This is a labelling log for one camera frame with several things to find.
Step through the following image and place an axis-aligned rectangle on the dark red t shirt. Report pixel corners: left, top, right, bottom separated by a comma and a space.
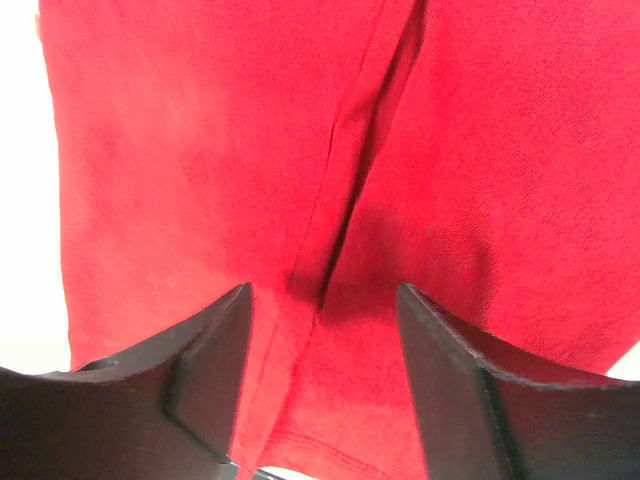
40, 1, 639, 479

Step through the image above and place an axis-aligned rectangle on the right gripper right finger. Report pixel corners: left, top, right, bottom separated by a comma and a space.
396, 284, 639, 479

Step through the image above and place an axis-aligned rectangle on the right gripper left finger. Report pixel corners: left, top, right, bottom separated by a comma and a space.
1, 284, 253, 479

